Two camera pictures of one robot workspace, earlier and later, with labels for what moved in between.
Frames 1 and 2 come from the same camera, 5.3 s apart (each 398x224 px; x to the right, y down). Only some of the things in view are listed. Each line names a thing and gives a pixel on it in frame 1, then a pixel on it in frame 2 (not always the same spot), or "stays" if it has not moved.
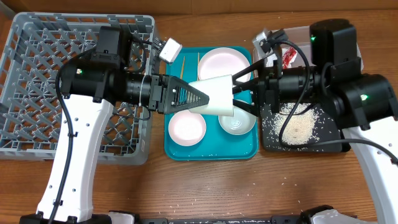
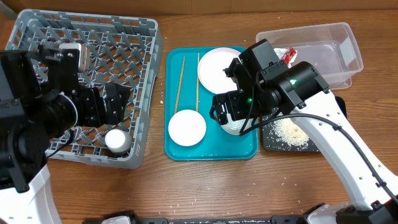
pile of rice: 301,130 stays
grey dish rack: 33,48 stays
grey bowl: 242,122 stays
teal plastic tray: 216,144 stays
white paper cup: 220,92 to 118,140
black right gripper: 261,90 to 224,106
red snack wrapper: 288,56 stays
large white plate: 222,61 stays
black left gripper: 166,99 to 95,117
